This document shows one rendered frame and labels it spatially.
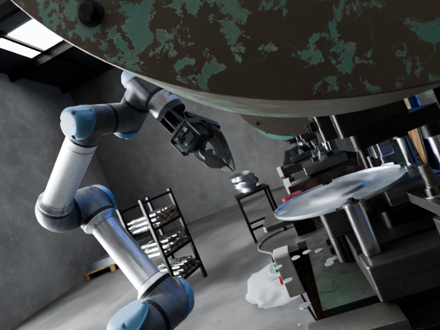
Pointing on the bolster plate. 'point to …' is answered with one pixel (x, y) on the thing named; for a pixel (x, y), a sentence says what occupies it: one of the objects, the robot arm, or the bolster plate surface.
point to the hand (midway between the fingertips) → (230, 166)
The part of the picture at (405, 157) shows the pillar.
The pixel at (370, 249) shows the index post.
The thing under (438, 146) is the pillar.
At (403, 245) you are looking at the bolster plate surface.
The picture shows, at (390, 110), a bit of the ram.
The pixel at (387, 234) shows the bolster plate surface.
